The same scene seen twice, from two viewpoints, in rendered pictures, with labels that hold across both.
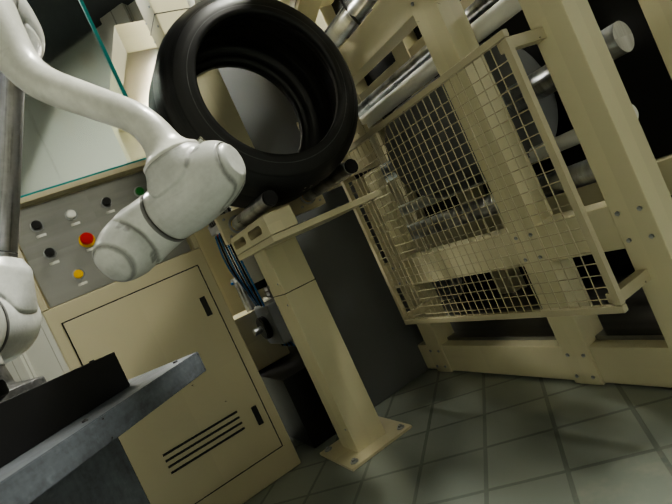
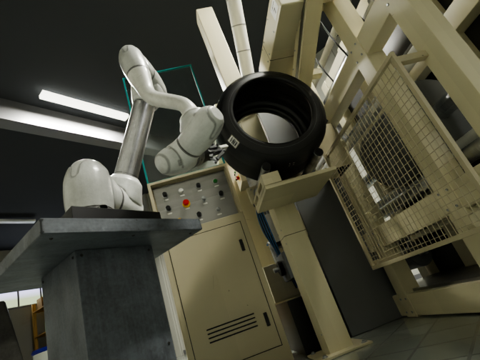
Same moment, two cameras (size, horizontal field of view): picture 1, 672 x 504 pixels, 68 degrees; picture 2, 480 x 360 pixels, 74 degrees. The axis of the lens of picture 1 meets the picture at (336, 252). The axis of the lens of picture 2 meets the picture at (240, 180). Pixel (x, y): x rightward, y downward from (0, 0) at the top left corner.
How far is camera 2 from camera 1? 0.47 m
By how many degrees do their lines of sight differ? 29
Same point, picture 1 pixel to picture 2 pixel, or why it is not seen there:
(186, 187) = (193, 124)
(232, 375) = (253, 289)
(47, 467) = (104, 223)
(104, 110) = (169, 101)
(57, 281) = not seen: hidden behind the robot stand
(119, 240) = (164, 151)
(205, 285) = (243, 233)
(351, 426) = (326, 333)
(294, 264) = (292, 219)
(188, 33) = (231, 89)
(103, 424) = (136, 222)
